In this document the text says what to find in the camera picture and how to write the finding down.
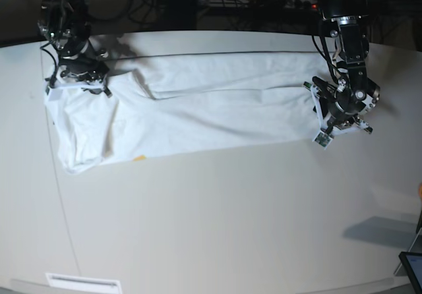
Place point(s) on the black power strip red light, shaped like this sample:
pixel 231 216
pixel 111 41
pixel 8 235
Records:
pixel 307 5

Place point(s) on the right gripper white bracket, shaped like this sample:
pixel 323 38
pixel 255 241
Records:
pixel 57 86

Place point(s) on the tablet with dark frame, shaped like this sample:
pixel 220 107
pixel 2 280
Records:
pixel 411 261

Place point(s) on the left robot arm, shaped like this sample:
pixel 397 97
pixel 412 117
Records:
pixel 341 103

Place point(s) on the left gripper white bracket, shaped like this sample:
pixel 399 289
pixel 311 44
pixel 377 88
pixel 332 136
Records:
pixel 332 120

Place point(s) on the white printed T-shirt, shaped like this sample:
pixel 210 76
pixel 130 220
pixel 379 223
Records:
pixel 167 105

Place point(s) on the white paper label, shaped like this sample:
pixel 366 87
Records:
pixel 91 285

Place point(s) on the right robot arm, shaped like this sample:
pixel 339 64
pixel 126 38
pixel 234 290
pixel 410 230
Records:
pixel 65 26

